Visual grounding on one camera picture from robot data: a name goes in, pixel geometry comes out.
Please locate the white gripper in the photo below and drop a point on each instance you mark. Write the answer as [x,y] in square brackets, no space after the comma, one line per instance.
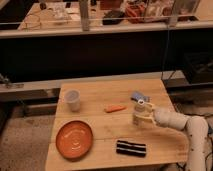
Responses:
[159,115]

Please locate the clear plastic bottle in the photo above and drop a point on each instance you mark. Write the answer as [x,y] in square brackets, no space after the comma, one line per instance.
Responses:
[139,112]

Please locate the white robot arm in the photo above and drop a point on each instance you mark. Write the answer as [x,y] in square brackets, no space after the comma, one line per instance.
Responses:
[195,127]

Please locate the blue cloth toy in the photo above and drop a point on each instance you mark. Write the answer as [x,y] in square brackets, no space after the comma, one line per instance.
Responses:
[136,96]

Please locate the orange toy carrot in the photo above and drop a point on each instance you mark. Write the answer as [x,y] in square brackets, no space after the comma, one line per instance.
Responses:
[111,109]

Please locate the translucent plastic cup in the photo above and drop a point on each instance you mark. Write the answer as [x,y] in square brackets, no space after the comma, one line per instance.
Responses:
[72,99]

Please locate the orange plate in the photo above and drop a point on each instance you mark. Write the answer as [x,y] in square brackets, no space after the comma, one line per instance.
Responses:
[74,139]

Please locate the red tool on bench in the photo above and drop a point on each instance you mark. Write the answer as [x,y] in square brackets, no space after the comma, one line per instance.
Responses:
[135,13]

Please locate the black bag on bench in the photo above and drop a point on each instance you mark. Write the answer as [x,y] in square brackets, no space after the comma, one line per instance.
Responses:
[113,17]

